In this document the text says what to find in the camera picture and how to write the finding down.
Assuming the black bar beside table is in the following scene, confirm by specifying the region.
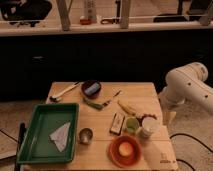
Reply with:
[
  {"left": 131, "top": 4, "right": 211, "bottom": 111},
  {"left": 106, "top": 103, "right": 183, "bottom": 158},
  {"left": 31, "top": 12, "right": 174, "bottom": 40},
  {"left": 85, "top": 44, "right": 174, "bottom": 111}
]
[{"left": 14, "top": 123, "right": 26, "bottom": 171}]

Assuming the orange round fruit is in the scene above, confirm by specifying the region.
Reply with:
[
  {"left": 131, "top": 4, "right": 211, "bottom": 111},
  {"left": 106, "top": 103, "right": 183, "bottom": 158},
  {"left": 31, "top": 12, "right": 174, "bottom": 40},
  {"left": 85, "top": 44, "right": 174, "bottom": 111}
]
[{"left": 119, "top": 142, "right": 133, "bottom": 157}]

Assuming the small screwdriver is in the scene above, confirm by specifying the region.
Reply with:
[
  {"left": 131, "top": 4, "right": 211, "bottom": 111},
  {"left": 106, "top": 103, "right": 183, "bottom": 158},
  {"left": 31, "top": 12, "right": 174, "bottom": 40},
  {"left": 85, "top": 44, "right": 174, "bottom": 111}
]
[{"left": 102, "top": 90, "right": 122, "bottom": 107}]

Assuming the dark red small plate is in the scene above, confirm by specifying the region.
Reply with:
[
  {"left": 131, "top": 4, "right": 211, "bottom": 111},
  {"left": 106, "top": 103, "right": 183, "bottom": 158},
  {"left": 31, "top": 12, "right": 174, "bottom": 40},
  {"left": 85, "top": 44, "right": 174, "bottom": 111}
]
[{"left": 139, "top": 114, "right": 157, "bottom": 121}]

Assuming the red object on floor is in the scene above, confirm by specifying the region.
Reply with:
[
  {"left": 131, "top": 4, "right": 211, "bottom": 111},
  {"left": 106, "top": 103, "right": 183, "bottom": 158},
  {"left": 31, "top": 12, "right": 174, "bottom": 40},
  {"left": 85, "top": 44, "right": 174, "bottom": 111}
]
[{"left": 79, "top": 16, "right": 92, "bottom": 25}]

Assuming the black floor cable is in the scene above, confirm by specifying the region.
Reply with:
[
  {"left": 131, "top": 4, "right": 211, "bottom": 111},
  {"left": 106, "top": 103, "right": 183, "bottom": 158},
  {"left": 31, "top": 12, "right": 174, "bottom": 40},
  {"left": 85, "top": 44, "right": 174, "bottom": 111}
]
[{"left": 169, "top": 132, "right": 213, "bottom": 171}]

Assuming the green plastic tray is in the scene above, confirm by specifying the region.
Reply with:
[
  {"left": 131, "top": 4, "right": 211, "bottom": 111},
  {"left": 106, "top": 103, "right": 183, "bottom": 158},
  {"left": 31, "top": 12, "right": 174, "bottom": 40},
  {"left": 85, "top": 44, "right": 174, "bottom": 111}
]
[{"left": 17, "top": 103, "right": 79, "bottom": 164}]

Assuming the dark bowl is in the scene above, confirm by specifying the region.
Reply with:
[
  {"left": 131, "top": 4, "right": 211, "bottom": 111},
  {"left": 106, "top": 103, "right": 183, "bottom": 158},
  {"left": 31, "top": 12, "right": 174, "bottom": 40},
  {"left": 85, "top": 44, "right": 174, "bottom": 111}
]
[{"left": 81, "top": 80, "right": 101, "bottom": 99}]

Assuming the green pepper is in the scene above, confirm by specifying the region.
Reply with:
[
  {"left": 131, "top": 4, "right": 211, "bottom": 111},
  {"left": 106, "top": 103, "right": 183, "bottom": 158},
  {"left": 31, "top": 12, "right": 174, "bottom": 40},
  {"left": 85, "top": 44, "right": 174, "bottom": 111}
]
[{"left": 83, "top": 97, "right": 103, "bottom": 110}]

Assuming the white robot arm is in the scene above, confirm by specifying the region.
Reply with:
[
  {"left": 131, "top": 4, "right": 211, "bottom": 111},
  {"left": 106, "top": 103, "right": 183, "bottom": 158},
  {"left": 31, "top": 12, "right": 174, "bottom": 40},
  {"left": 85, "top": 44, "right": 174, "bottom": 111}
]
[{"left": 158, "top": 62, "right": 213, "bottom": 125}]

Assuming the small metal cup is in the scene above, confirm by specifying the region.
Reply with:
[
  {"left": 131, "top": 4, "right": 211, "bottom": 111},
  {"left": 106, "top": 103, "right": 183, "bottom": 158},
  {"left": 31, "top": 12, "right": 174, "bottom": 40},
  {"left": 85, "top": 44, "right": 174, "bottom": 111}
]
[{"left": 79, "top": 128, "right": 93, "bottom": 145}]

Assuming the black rectangular block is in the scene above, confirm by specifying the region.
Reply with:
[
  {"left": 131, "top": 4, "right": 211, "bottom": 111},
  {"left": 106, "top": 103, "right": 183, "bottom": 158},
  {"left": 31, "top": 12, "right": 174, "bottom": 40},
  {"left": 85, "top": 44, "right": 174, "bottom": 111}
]
[{"left": 110, "top": 113, "right": 125, "bottom": 135}]

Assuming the black office chair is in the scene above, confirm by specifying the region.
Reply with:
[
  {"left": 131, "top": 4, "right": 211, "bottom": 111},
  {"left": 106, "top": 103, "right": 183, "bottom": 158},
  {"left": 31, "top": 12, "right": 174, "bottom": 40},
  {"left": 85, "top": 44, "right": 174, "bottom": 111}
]
[{"left": 0, "top": 0, "right": 52, "bottom": 27}]

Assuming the yellow banana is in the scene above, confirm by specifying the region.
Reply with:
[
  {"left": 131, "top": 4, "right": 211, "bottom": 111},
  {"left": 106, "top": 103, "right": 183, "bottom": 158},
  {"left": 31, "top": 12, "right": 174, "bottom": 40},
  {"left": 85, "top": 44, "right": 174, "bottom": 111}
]
[{"left": 118, "top": 101, "right": 136, "bottom": 116}]

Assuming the orange bowl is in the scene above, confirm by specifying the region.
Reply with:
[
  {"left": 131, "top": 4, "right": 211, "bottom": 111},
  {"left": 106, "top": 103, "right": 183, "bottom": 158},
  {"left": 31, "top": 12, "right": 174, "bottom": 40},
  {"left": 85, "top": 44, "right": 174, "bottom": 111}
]
[{"left": 108, "top": 135, "right": 141, "bottom": 168}]

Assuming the white cup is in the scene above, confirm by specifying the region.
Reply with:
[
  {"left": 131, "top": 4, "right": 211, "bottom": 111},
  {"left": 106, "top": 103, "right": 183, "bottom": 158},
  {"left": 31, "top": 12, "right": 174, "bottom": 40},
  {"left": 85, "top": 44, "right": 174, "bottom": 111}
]
[{"left": 140, "top": 117, "right": 159, "bottom": 138}]

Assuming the blue rectangular block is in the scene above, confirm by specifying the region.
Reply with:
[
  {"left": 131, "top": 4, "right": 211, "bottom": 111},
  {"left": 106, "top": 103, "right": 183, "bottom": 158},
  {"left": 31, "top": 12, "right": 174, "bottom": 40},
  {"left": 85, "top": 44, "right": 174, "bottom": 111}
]
[{"left": 84, "top": 83, "right": 100, "bottom": 96}]

